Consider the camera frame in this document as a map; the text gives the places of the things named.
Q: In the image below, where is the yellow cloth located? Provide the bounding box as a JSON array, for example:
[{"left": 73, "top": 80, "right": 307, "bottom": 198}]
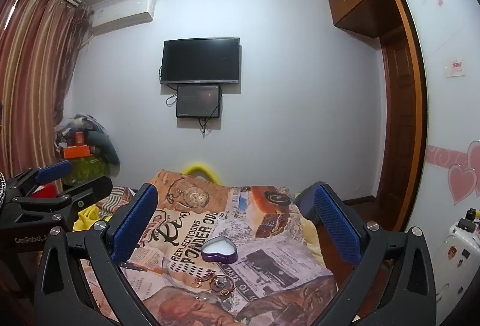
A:
[{"left": 72, "top": 206, "right": 101, "bottom": 233}]

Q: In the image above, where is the black white braided cord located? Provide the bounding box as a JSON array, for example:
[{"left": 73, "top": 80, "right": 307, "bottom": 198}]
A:
[{"left": 0, "top": 172, "right": 9, "bottom": 207}]

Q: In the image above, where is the newspaper print blanket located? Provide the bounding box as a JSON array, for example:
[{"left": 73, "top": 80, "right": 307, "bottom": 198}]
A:
[{"left": 80, "top": 170, "right": 338, "bottom": 326}]

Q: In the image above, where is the striped cloth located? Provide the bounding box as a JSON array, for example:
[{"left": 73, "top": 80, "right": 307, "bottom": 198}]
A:
[{"left": 98, "top": 186, "right": 134, "bottom": 218}]

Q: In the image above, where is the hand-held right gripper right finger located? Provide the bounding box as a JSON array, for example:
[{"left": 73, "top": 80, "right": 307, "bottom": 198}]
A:
[{"left": 311, "top": 181, "right": 447, "bottom": 326}]

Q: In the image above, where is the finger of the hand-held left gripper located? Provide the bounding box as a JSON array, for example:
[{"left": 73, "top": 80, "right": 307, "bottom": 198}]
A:
[
  {"left": 4, "top": 160, "right": 73, "bottom": 200},
  {"left": 5, "top": 176, "right": 114, "bottom": 233}
]

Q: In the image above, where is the white air conditioner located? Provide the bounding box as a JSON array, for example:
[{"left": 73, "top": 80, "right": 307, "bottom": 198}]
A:
[{"left": 90, "top": 0, "right": 156, "bottom": 37}]

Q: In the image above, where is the small black wall screen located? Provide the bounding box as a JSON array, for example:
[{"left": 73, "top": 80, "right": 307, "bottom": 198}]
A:
[{"left": 175, "top": 84, "right": 222, "bottom": 119}]

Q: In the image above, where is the striped curtain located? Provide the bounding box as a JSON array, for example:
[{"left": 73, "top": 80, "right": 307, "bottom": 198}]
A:
[{"left": 0, "top": 0, "right": 91, "bottom": 184}]

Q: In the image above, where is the red braided bracelet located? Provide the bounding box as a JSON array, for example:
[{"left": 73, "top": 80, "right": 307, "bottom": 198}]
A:
[{"left": 210, "top": 274, "right": 235, "bottom": 294}]

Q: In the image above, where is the wooden door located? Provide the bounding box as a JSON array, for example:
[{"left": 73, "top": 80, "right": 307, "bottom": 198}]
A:
[{"left": 376, "top": 0, "right": 429, "bottom": 204}]

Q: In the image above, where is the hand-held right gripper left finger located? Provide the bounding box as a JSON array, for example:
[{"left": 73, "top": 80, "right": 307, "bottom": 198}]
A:
[{"left": 34, "top": 182, "right": 166, "bottom": 326}]

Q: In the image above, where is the patterned cloth pile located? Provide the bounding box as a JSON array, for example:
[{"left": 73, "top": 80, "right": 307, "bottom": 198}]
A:
[{"left": 53, "top": 113, "right": 106, "bottom": 151}]

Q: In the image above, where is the white heart-patterned wardrobe door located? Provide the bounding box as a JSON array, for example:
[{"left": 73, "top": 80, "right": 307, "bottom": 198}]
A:
[{"left": 397, "top": 0, "right": 480, "bottom": 276}]

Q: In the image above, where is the yellow plastic ring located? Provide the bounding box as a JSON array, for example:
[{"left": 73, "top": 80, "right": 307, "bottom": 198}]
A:
[{"left": 182, "top": 161, "right": 220, "bottom": 184}]

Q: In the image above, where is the dark blue bag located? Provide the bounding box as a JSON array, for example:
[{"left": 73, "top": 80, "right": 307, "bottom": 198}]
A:
[{"left": 295, "top": 185, "right": 324, "bottom": 226}]

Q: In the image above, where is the grey pillow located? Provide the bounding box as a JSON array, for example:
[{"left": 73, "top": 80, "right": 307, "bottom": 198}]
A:
[{"left": 87, "top": 131, "right": 121, "bottom": 169}]

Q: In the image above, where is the red white sticker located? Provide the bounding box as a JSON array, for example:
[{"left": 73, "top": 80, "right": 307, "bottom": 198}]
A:
[{"left": 445, "top": 58, "right": 467, "bottom": 79}]

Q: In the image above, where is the white rounded case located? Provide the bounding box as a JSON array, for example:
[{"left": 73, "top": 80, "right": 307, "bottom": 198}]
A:
[{"left": 434, "top": 219, "right": 480, "bottom": 313}]

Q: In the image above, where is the black wall television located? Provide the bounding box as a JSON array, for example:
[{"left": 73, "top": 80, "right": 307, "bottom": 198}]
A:
[{"left": 160, "top": 37, "right": 241, "bottom": 85}]

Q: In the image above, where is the purple heart-shaped tin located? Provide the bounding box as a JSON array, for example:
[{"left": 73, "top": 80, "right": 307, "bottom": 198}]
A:
[{"left": 200, "top": 236, "right": 238, "bottom": 264}]

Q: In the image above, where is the pale yellow blanket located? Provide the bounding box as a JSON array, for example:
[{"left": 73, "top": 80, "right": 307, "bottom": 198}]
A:
[{"left": 296, "top": 213, "right": 331, "bottom": 268}]

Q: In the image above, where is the orange box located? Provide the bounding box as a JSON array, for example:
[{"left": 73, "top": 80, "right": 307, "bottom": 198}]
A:
[{"left": 62, "top": 146, "right": 93, "bottom": 159}]

